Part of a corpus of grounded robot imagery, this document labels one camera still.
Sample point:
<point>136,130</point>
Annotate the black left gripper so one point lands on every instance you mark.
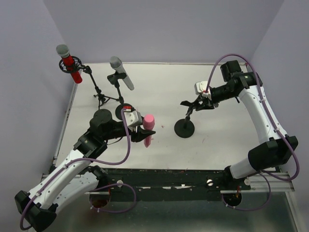
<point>134,133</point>

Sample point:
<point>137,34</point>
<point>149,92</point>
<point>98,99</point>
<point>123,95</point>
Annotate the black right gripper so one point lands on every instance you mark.
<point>204,102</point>

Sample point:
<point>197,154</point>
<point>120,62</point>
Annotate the pink microphone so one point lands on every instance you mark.
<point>148,124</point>

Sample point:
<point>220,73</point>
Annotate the black round-base mic stand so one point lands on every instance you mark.
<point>185,128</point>
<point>113,79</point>

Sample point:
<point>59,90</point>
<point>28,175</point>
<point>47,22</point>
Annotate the silver microphone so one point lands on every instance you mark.
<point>117,65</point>

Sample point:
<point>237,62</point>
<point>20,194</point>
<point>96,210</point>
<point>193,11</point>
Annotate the red glitter microphone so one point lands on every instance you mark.
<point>68,62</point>

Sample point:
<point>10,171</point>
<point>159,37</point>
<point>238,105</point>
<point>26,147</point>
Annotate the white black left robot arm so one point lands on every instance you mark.
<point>75,176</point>

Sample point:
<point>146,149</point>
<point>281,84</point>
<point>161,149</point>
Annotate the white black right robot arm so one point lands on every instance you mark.
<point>204,122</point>

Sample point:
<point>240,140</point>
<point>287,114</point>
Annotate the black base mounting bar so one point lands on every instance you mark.
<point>157,185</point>

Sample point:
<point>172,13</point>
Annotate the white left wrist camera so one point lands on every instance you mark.
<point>132,118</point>

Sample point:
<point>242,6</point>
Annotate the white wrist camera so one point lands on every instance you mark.
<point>132,118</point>
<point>200,89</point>

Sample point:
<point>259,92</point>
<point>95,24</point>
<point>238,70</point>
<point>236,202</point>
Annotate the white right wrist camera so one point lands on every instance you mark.
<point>200,89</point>

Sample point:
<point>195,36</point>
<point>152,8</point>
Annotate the aluminium frame rail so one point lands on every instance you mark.
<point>259,184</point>

